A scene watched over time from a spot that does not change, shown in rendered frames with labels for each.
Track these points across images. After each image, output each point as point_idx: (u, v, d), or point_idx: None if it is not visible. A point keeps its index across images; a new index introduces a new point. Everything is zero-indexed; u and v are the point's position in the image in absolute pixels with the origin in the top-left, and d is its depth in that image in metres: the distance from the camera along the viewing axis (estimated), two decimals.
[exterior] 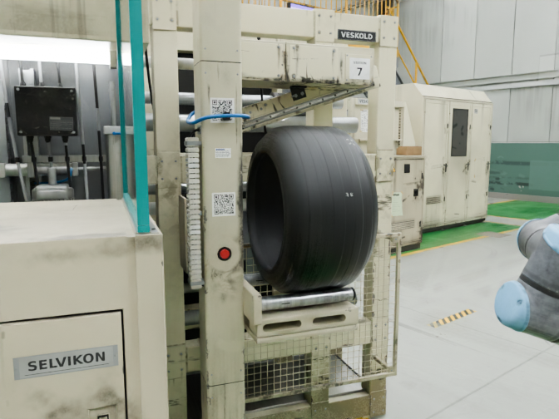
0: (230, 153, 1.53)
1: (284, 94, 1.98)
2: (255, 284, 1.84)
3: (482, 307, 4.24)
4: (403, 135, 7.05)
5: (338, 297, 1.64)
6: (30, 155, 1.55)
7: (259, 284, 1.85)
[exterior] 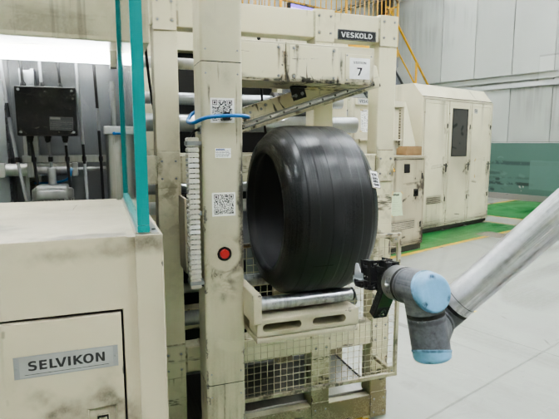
0: (230, 153, 1.53)
1: (284, 94, 1.98)
2: (254, 273, 1.85)
3: (482, 307, 4.24)
4: (403, 135, 7.05)
5: (333, 288, 1.67)
6: (30, 155, 1.55)
7: (260, 274, 1.84)
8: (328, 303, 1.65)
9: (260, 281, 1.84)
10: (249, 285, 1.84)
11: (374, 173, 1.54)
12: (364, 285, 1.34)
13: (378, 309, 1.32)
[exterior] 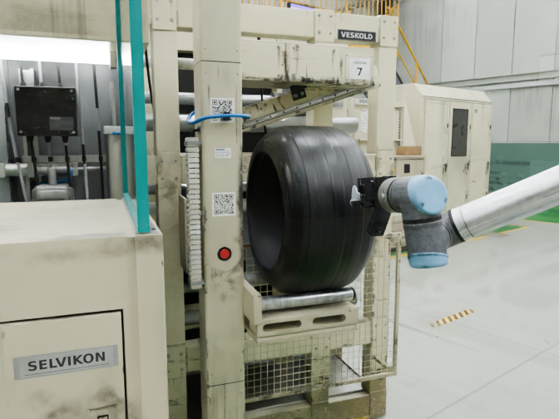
0: (230, 153, 1.53)
1: (284, 94, 1.98)
2: (255, 278, 1.83)
3: (482, 307, 4.24)
4: (403, 135, 7.05)
5: (337, 289, 1.65)
6: (30, 155, 1.55)
7: (261, 280, 1.84)
8: None
9: (259, 284, 1.85)
10: None
11: None
12: (361, 204, 1.34)
13: (374, 226, 1.31)
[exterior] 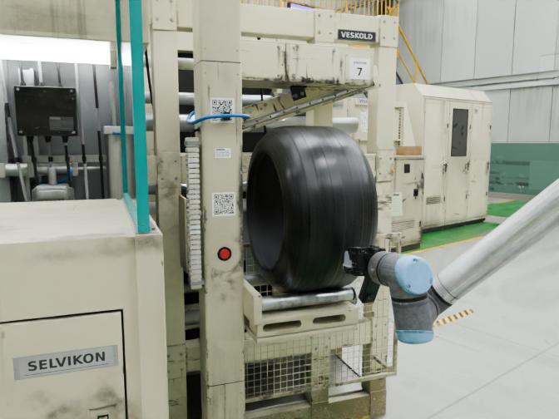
0: (230, 153, 1.53)
1: (284, 94, 1.98)
2: None
3: (482, 307, 4.24)
4: (403, 135, 7.05)
5: None
6: (30, 155, 1.55)
7: None
8: (330, 295, 1.63)
9: (259, 273, 1.85)
10: (250, 278, 1.82)
11: (355, 281, 1.69)
12: (353, 272, 1.40)
13: (365, 294, 1.37)
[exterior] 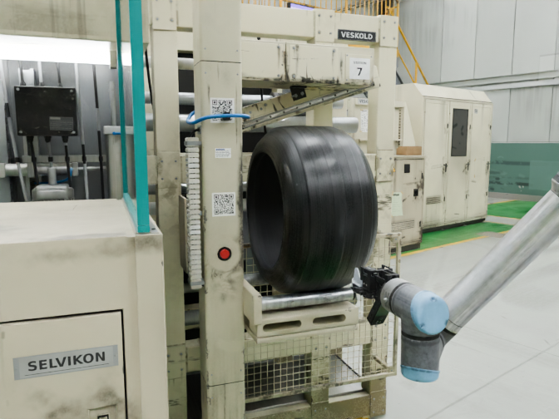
0: (230, 153, 1.53)
1: (284, 94, 1.98)
2: (254, 284, 1.86)
3: None
4: (403, 135, 7.05)
5: (337, 302, 1.65)
6: (30, 155, 1.55)
7: None
8: (328, 289, 1.65)
9: None
10: (249, 273, 1.84)
11: (368, 267, 1.60)
12: (363, 293, 1.35)
13: (375, 317, 1.33)
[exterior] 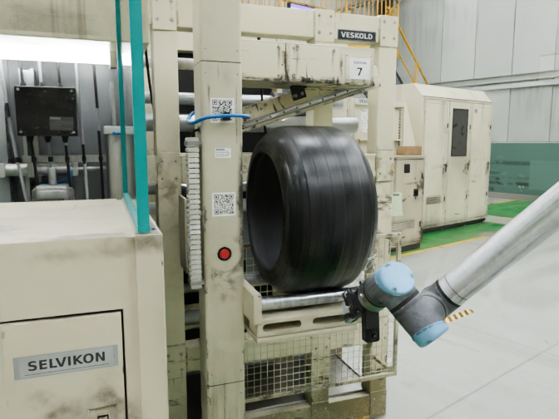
0: (230, 153, 1.53)
1: (284, 94, 1.98)
2: None
3: (482, 307, 4.24)
4: (403, 135, 7.05)
5: None
6: (30, 155, 1.55)
7: (259, 273, 1.86)
8: (330, 300, 1.63)
9: (260, 275, 1.84)
10: (250, 283, 1.82)
11: (372, 258, 1.57)
12: (351, 314, 1.42)
13: (367, 331, 1.37)
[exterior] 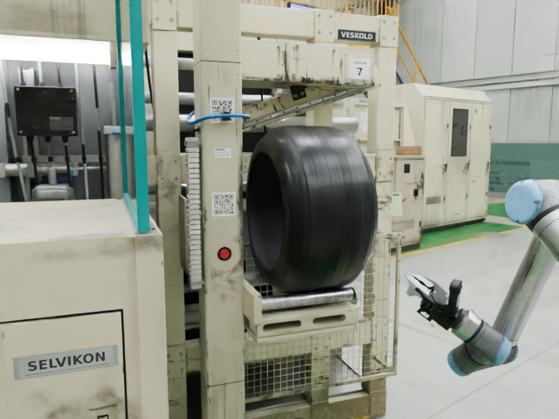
0: (230, 153, 1.53)
1: (284, 94, 1.98)
2: None
3: (482, 307, 4.24)
4: (403, 135, 7.05)
5: None
6: (30, 155, 1.55)
7: (259, 273, 1.86)
8: (330, 300, 1.63)
9: (260, 275, 1.84)
10: (250, 283, 1.82)
11: (370, 257, 1.58)
12: (440, 290, 1.54)
13: None
